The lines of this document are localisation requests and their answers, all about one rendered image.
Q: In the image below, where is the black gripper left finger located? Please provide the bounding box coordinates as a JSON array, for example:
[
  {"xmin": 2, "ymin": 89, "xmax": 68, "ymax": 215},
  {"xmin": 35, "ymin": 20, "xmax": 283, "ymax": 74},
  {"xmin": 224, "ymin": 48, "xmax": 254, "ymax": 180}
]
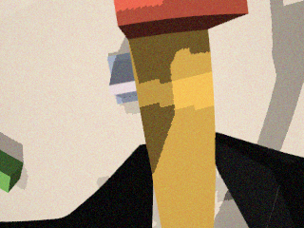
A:
[{"xmin": 0, "ymin": 144, "xmax": 153, "ymax": 228}]

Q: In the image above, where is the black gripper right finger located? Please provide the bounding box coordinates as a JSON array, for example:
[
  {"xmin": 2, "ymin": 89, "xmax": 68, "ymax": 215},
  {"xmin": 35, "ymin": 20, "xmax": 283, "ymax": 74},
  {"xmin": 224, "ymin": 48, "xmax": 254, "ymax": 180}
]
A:
[{"xmin": 214, "ymin": 132, "xmax": 304, "ymax": 228}]

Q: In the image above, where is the green block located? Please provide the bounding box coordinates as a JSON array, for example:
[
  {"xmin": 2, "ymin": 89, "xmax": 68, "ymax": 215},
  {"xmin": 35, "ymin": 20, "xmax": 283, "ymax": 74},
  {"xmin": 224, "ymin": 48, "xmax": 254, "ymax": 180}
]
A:
[{"xmin": 0, "ymin": 149, "xmax": 23, "ymax": 193}]

